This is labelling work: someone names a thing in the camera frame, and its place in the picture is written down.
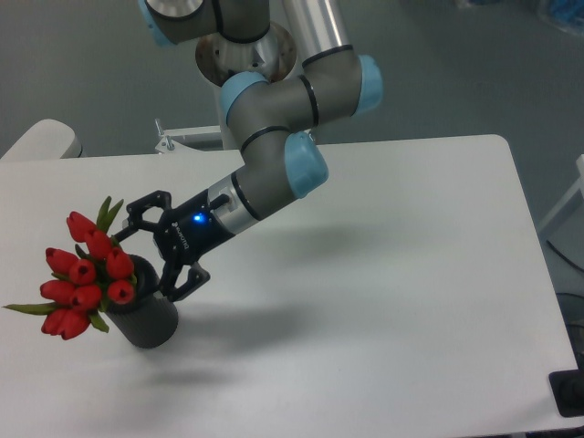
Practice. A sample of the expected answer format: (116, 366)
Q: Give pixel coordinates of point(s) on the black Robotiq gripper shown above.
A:
(182, 234)

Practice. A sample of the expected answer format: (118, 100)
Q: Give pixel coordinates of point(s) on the red tulip bouquet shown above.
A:
(98, 275)

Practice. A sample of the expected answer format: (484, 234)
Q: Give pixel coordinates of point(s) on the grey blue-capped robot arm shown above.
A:
(268, 119)

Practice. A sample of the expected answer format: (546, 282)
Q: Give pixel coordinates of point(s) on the dark grey ribbed vase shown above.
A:
(151, 318)

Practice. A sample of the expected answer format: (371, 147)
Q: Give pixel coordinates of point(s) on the white rounded chair back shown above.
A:
(46, 140)

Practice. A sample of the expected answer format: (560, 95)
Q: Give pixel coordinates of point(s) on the black box at table edge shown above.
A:
(567, 388)

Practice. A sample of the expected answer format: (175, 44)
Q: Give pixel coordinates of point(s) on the blue items in bag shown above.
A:
(564, 15)

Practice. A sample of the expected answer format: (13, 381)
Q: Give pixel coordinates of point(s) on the white pedestal base frame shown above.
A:
(205, 138)

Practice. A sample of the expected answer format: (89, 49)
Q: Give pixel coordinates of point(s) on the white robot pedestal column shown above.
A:
(274, 56)

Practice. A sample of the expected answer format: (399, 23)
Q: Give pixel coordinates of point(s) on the white frame at right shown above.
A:
(566, 206)

